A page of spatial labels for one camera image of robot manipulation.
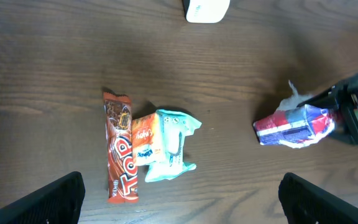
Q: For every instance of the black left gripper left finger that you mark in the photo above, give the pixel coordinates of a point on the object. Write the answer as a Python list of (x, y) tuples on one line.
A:
[(58, 202)]

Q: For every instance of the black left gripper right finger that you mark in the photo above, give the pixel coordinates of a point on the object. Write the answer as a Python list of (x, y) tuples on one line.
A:
[(304, 202)]

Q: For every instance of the red blue snack packet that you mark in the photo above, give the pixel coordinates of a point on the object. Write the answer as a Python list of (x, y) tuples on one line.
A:
[(293, 125)]

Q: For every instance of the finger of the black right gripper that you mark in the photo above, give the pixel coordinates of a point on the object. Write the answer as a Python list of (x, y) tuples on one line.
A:
[(328, 99)]

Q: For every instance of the small orange snack packet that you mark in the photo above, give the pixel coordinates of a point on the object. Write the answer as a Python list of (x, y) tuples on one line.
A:
[(147, 140)]

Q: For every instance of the teal white snack packet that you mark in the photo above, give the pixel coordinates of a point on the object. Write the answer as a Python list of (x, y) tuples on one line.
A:
[(175, 127)]

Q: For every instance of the orange Top chocolate bar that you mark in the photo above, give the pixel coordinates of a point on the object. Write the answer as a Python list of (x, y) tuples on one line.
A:
[(122, 172)]

